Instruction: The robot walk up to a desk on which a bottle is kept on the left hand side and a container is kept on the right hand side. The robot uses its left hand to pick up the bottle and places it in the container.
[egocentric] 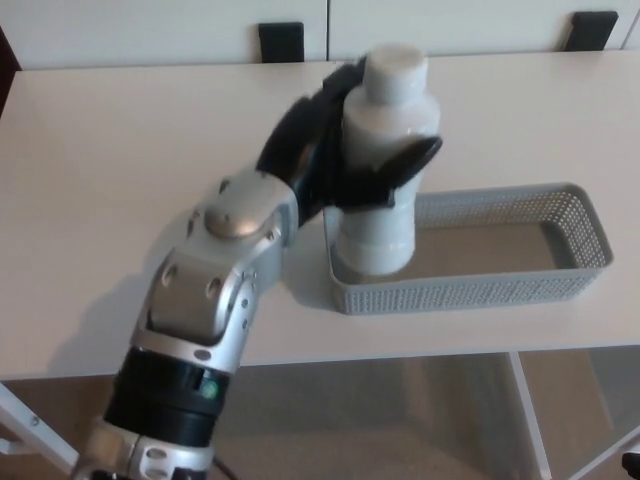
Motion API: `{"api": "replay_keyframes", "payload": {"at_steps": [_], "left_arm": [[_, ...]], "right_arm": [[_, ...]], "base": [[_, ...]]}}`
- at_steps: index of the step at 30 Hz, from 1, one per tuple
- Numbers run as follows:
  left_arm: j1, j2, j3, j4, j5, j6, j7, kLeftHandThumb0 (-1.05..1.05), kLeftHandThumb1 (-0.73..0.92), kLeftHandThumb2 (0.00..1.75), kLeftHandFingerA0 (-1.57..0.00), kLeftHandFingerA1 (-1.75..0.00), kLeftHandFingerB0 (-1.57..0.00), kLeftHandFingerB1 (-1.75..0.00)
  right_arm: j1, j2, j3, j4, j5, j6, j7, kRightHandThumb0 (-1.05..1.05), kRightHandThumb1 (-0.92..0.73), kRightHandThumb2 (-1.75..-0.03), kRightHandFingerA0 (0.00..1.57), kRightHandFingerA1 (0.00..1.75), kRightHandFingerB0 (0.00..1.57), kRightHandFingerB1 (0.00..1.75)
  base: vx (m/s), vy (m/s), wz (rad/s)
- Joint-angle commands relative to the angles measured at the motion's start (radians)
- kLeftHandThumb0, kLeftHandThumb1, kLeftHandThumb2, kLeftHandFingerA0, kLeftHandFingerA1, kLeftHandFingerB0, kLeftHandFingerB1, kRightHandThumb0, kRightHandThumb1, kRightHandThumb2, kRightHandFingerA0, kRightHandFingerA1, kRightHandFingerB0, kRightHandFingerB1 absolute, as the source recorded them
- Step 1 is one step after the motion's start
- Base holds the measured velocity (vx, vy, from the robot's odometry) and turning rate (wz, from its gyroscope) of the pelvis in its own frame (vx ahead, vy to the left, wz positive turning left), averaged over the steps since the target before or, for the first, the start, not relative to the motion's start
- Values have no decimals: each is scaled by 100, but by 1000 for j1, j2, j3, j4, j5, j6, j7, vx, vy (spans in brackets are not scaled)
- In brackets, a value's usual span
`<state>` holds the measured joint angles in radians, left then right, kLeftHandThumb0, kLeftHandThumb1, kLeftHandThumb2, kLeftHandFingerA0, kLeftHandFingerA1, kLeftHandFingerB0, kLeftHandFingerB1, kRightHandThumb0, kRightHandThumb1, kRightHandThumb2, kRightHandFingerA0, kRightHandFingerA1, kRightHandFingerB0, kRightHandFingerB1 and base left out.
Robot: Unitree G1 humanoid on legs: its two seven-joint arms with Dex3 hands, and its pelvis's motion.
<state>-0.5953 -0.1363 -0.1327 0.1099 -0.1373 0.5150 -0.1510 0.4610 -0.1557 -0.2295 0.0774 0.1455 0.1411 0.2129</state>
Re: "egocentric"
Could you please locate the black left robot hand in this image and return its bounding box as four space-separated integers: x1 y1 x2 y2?
256 56 445 224

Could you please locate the white plastic bottle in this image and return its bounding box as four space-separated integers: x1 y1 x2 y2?
331 43 444 277

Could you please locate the black desk clamp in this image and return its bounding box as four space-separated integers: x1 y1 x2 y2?
564 10 619 53
257 21 305 64

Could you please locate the grey perforated plastic basket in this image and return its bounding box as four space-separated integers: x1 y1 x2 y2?
323 182 615 317

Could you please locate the dark brown panel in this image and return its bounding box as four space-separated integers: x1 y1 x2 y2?
0 24 21 122

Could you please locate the white desk leg frame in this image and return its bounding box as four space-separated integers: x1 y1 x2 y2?
506 349 640 480
0 382 82 474

